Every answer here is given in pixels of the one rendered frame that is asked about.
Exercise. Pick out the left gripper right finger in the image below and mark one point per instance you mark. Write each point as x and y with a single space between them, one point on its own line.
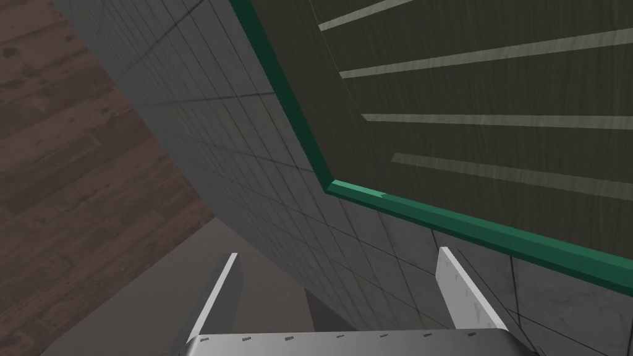
465 297

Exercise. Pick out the dark wooden door leaf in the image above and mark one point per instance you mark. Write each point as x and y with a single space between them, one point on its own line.
474 99

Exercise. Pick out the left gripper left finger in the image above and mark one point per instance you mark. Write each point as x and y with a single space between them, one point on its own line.
221 291

